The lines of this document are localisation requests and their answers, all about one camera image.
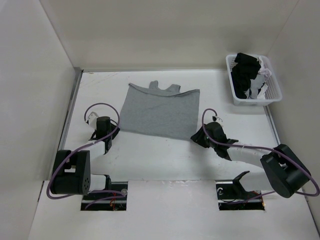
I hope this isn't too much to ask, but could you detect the black tank top in basket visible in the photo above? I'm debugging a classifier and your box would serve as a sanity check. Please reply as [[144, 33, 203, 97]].
[[231, 53, 261, 99]]

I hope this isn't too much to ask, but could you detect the white tank top in basket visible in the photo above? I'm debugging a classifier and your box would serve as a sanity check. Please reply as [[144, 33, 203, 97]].
[[244, 56, 272, 100]]

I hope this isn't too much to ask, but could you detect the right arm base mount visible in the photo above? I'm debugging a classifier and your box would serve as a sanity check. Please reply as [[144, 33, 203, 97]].
[[215, 181, 265, 211]]

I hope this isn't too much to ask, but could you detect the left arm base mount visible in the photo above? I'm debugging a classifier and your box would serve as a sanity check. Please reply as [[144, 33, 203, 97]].
[[80, 181, 129, 212]]

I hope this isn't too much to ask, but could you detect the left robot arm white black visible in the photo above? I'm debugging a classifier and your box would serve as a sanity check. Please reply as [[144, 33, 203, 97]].
[[47, 114, 120, 200]]

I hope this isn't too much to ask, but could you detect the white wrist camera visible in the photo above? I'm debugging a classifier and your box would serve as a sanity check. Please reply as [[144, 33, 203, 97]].
[[212, 115, 223, 123], [85, 111, 99, 126]]

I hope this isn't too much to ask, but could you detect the grey tank top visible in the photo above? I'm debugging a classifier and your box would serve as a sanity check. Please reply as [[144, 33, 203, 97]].
[[120, 80, 200, 141]]

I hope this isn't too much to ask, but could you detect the white perforated plastic basket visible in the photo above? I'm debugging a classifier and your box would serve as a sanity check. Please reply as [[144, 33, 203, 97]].
[[225, 54, 283, 106]]

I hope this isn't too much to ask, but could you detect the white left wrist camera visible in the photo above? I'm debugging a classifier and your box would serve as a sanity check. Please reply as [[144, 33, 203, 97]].
[[85, 111, 99, 126]]

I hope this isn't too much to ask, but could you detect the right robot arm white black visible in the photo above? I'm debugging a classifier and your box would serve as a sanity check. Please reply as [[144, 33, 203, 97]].
[[190, 121, 311, 198]]

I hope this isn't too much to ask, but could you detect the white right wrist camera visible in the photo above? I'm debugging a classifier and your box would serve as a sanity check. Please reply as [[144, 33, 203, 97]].
[[212, 115, 223, 123]]

